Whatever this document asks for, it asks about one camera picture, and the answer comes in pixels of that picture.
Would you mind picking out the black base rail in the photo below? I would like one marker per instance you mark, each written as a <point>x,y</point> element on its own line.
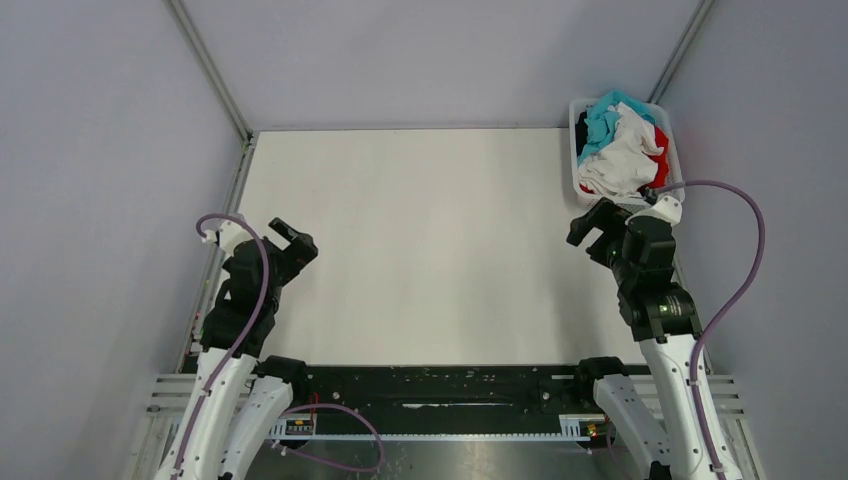
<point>435,399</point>

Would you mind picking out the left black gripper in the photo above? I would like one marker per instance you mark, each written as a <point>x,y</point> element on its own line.
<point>297,254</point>

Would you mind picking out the black t shirt in basket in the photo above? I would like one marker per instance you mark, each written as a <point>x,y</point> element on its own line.
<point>580,130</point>

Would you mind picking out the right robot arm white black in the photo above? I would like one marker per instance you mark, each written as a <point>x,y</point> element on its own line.
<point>687,441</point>

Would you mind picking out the teal t shirt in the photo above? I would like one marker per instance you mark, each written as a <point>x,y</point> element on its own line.
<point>603,116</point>

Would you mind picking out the white plastic laundry basket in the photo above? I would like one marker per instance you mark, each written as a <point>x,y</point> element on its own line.
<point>630,204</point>

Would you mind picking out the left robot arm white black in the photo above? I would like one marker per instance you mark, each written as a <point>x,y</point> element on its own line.
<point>236,398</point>

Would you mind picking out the white slotted cable duct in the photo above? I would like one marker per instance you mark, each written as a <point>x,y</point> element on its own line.
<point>559,428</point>

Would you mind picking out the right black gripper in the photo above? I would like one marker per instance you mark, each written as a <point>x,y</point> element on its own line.
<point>606,215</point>

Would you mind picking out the red t shirt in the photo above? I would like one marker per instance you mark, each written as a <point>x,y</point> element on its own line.
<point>635,159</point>

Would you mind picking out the white t shirt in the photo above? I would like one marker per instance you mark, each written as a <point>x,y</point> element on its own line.
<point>630,157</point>

